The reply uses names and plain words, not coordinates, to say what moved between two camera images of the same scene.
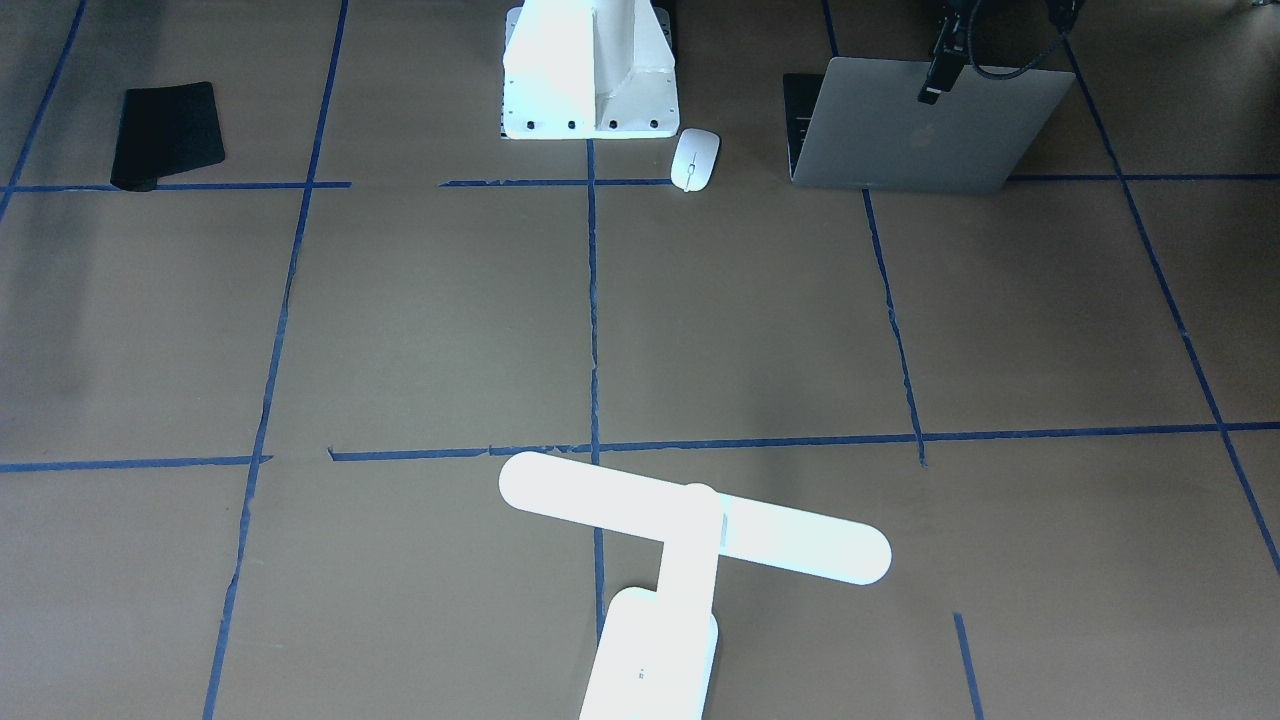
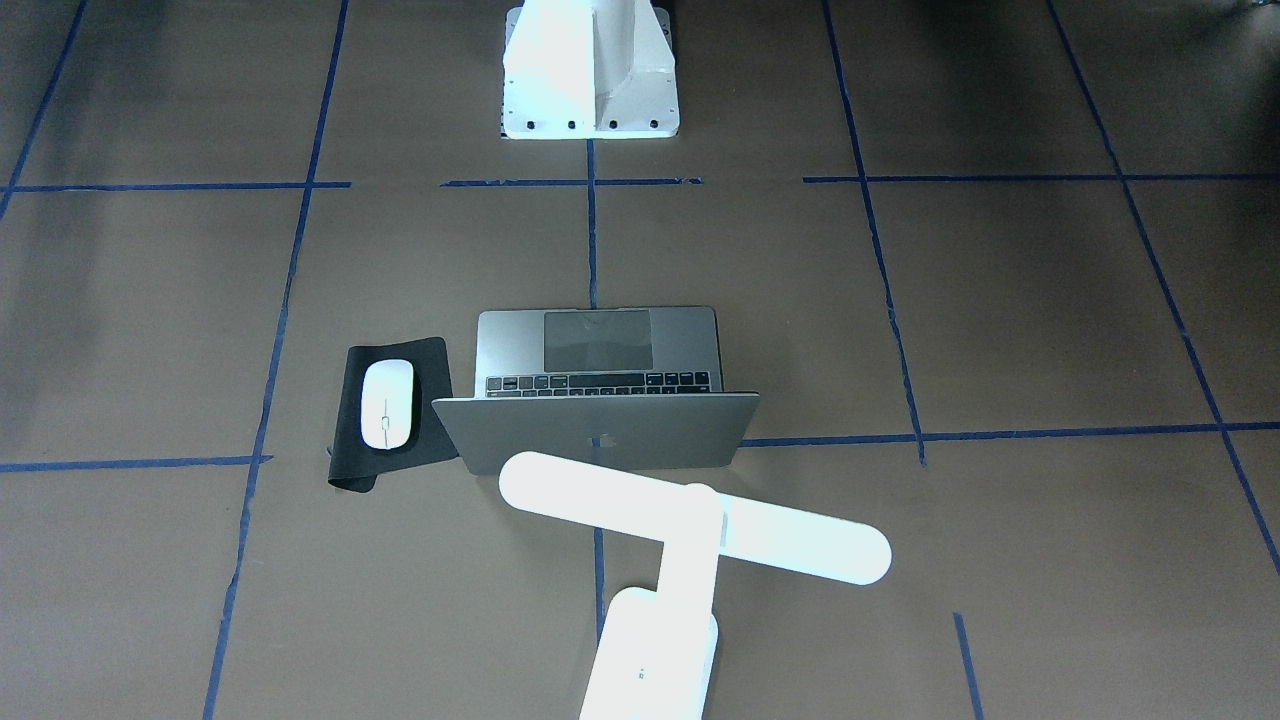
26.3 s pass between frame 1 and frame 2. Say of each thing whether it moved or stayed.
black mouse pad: moved
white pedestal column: stayed
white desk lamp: stayed
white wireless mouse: moved
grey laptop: moved
